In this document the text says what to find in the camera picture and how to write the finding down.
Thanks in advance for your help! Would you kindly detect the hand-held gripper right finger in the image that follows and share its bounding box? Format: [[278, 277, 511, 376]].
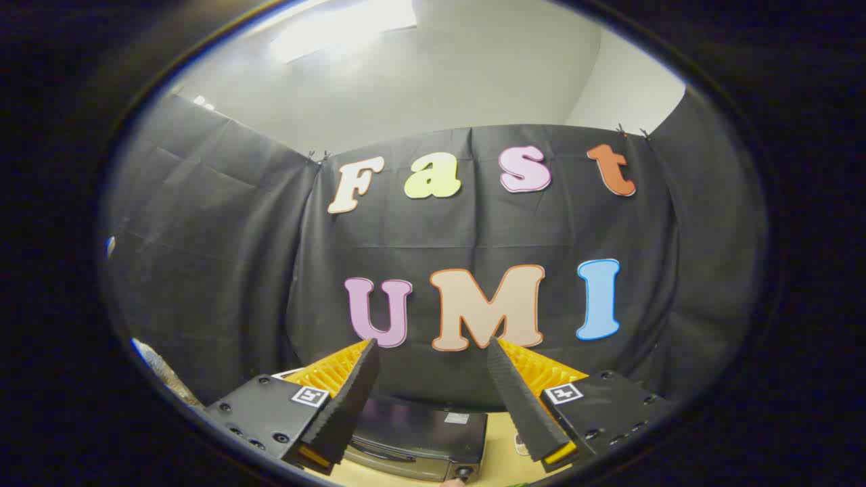
[[486, 336, 677, 473]]

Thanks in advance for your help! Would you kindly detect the black toaster oven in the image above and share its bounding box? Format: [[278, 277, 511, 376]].
[[342, 396, 489, 483]]

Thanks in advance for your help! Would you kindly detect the crumpled silvery plastic bag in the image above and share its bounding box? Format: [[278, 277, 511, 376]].
[[132, 338, 205, 409]]

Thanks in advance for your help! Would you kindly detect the black backdrop cloth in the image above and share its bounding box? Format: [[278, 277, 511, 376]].
[[101, 88, 769, 415]]

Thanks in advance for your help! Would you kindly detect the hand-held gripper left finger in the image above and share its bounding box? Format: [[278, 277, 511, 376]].
[[203, 338, 381, 476]]

